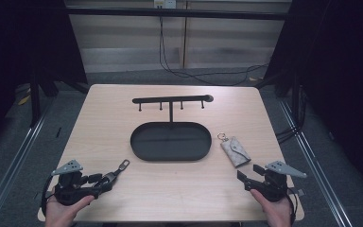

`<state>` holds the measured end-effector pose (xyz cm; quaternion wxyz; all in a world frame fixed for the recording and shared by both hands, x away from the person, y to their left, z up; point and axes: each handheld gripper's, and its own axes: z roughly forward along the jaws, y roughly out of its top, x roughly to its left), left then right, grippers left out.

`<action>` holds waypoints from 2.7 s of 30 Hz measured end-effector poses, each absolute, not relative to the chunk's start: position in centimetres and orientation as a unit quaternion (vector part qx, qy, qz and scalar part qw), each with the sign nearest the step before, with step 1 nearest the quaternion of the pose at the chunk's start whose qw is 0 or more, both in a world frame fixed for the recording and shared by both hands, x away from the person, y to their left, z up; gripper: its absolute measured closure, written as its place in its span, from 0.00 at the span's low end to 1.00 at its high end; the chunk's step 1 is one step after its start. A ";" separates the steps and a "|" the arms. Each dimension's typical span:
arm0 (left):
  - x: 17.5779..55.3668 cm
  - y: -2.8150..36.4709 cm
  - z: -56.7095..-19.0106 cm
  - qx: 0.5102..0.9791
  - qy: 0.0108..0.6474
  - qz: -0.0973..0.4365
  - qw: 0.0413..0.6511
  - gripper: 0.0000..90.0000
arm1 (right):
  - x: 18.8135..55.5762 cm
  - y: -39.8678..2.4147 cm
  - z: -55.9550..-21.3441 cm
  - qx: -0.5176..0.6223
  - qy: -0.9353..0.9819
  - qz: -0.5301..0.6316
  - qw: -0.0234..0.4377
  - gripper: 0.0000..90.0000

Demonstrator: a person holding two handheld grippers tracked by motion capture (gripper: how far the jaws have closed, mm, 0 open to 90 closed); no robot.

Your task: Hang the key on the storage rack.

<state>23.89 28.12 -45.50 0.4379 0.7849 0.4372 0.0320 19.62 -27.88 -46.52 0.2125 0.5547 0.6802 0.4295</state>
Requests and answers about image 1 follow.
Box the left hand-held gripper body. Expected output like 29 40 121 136
50 159 101 207

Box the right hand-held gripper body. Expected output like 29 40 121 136
244 160 308 203

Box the black key with metal clasp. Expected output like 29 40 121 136
102 159 130 185

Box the grey key pouch with ring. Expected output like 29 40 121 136
216 132 252 168

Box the black key rack with tray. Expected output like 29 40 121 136
130 94 215 163

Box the person's right hand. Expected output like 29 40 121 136
250 188 294 227

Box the person's left hand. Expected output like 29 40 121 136
45 194 95 227

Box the black stand leg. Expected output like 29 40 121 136
29 75 42 128

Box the yellow scrap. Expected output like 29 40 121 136
17 94 32 107

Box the dark curtain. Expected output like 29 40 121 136
263 0 363 198
0 0 88 152

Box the black horizontal bar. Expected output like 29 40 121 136
65 8 289 22

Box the right hand-held gripper cable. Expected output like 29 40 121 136
285 187 299 226

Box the hand-held gripper cable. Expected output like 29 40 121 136
285 187 299 226
41 174 58 217

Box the left hand-held gripper cable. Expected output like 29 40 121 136
41 174 58 217

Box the metal floor rail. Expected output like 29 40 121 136
0 103 55 227
278 100 355 227

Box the bundle of black cables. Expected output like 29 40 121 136
275 88 308 145

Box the long black floor cable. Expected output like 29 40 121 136
159 15 269 87

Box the white wall outlet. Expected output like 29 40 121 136
153 0 178 9

